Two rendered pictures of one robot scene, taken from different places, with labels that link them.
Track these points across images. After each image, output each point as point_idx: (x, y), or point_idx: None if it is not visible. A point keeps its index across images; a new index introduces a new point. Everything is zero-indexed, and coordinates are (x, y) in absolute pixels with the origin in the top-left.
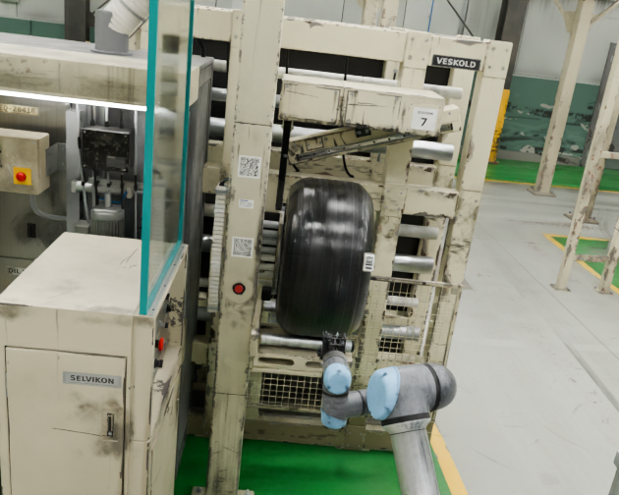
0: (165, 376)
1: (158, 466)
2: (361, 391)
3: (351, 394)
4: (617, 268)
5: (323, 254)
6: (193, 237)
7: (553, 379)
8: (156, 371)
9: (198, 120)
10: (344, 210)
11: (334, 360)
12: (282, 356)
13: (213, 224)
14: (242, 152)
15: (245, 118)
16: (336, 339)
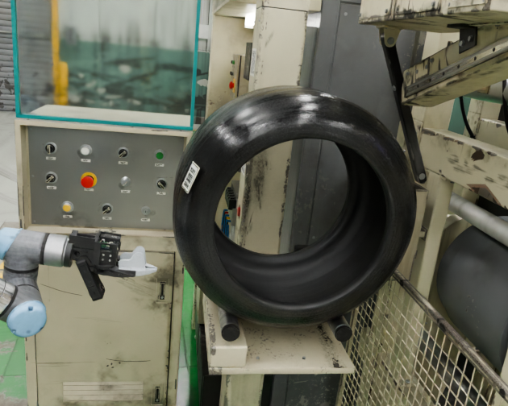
0: (122, 233)
1: (64, 284)
2: (24, 286)
3: (18, 279)
4: None
5: (185, 154)
6: (332, 183)
7: None
8: (124, 226)
9: (343, 43)
10: (233, 107)
11: (31, 230)
12: (206, 296)
13: (449, 216)
14: (253, 45)
15: (257, 2)
16: (94, 237)
